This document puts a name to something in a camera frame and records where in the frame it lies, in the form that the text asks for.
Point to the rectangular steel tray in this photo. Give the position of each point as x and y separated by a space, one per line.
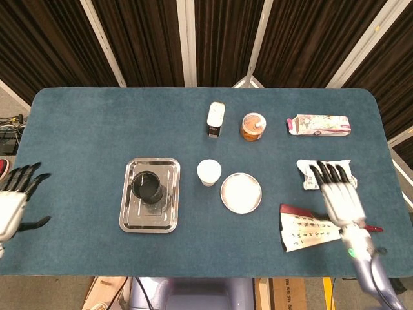
142 219

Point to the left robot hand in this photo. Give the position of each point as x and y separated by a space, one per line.
11 210

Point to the blue table mat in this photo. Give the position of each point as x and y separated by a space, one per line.
80 129

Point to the dark brown pleated curtain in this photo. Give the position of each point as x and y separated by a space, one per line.
151 38

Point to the clear jar of rubber bands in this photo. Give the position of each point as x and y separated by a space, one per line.
253 126

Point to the upright wooden plank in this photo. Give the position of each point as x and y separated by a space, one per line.
262 294

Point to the small white black bottle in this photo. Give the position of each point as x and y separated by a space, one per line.
215 116

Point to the folding paper fan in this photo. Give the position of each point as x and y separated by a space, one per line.
303 231

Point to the white paper cup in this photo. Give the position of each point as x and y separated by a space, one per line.
209 171

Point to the floral paper carton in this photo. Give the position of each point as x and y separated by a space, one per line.
319 125

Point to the crumpled snack bag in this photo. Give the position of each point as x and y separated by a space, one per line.
305 168

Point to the purple robot torso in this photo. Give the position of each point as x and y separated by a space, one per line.
200 294

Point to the brown cardboard box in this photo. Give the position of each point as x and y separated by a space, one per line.
288 294

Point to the light wooden crate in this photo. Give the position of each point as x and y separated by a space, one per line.
103 290

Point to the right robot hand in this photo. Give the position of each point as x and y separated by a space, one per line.
342 203

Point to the black cup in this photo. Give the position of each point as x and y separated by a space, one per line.
146 189

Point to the white saucer plate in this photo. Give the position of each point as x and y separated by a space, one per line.
241 193

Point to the white partition frame post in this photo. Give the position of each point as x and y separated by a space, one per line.
257 42
363 42
103 42
187 42

